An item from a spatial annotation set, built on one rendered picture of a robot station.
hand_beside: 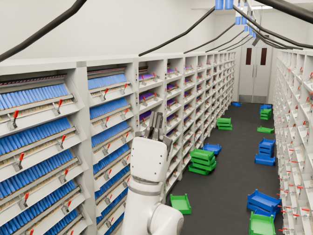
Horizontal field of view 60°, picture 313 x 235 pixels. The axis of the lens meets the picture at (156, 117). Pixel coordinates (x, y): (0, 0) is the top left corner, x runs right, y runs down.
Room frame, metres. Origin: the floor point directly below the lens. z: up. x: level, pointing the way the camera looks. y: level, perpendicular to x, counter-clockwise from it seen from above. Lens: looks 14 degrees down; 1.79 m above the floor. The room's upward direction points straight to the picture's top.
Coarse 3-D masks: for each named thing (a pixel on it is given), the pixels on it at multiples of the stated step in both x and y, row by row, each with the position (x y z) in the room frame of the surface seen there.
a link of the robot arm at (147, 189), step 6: (132, 180) 0.62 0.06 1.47; (138, 180) 0.62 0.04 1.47; (132, 186) 0.61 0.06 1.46; (138, 186) 0.60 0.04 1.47; (144, 186) 0.60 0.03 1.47; (150, 186) 0.60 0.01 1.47; (156, 186) 0.61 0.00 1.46; (138, 192) 0.60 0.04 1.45; (144, 192) 0.59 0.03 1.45; (150, 192) 0.60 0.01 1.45; (156, 192) 0.61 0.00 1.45
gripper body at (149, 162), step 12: (132, 144) 0.66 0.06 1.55; (144, 144) 0.65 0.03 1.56; (156, 144) 0.63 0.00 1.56; (132, 156) 0.65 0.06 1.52; (144, 156) 0.63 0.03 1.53; (156, 156) 0.62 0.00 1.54; (168, 156) 0.65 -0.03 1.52; (132, 168) 0.64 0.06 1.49; (144, 168) 0.62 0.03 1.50; (156, 168) 0.61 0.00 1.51; (144, 180) 0.61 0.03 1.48; (156, 180) 0.61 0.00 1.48
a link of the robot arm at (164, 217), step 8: (160, 208) 0.58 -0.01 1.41; (168, 208) 0.59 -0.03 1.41; (152, 216) 0.57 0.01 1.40; (160, 216) 0.56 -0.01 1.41; (168, 216) 0.56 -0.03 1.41; (176, 216) 0.56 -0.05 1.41; (152, 224) 0.56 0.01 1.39; (160, 224) 0.54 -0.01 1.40; (168, 224) 0.54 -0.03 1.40; (176, 224) 0.55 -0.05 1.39; (152, 232) 0.56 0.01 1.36; (160, 232) 0.52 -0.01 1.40; (168, 232) 0.53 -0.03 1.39; (176, 232) 0.54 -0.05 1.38
